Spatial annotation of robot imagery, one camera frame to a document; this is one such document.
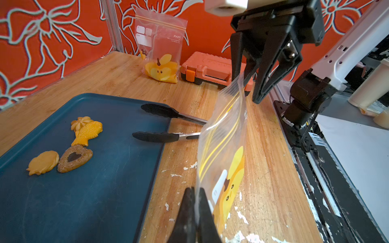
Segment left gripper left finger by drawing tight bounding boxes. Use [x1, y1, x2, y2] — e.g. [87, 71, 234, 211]
[167, 187, 197, 243]

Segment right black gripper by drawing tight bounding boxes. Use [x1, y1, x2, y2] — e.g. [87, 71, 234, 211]
[230, 1, 325, 104]

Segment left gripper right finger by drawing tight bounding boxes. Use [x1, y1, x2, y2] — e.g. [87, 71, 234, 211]
[196, 188, 222, 243]

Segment clear bag yellow dog print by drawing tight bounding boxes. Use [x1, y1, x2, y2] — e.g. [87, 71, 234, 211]
[135, 8, 187, 84]

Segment metal kitchen tongs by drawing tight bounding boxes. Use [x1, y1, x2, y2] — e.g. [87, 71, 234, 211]
[132, 103, 208, 143]

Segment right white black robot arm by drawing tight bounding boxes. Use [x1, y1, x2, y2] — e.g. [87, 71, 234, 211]
[230, 1, 389, 133]

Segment orange plastic tool case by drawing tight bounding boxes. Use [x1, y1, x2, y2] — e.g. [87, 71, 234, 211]
[180, 51, 255, 92]

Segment teal plastic tray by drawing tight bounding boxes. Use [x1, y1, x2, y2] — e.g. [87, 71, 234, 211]
[1, 93, 171, 243]

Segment orange fish cookie large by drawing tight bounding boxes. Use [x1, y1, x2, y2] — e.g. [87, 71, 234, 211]
[71, 121, 103, 146]

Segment orange round cookie top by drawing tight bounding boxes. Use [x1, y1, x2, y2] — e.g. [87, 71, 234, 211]
[26, 151, 59, 176]

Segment brown heart ring cookie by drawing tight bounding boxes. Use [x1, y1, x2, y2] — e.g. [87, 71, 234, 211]
[57, 144, 93, 173]

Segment black mounting base rail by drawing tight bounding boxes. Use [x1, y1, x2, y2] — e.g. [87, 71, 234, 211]
[281, 98, 389, 243]

